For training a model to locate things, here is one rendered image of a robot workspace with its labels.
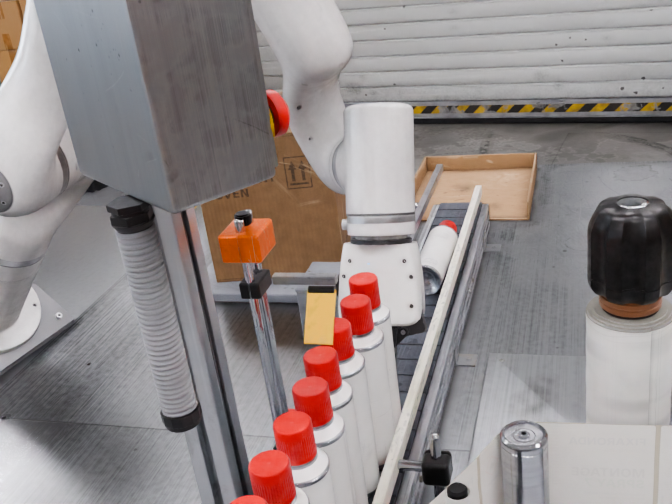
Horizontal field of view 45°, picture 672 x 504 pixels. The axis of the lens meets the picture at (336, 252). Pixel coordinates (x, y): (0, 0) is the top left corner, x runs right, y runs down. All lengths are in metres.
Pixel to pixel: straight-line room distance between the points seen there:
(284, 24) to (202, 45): 0.34
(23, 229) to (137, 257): 0.65
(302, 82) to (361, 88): 4.51
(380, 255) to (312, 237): 0.48
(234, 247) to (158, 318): 0.15
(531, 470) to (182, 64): 0.41
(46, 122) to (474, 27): 4.17
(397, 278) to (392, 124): 0.18
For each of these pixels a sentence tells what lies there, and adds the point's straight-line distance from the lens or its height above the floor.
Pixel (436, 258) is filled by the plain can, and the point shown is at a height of 0.93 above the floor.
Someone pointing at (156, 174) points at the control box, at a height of 1.32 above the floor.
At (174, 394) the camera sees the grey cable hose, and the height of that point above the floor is 1.11.
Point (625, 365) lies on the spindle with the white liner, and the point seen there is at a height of 1.02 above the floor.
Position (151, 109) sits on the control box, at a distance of 0.57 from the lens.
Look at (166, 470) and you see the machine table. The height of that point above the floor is 0.83.
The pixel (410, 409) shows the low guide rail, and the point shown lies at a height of 0.92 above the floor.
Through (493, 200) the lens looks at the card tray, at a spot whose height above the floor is 0.83.
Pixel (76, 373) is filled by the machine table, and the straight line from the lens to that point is 1.38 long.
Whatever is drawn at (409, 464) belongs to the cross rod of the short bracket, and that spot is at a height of 0.91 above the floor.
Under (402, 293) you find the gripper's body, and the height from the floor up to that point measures 1.04.
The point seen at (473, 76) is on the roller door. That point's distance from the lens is 5.18.
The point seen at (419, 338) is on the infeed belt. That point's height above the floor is 0.88.
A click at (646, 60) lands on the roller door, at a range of 5.01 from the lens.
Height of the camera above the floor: 1.49
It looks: 24 degrees down
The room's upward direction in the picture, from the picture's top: 8 degrees counter-clockwise
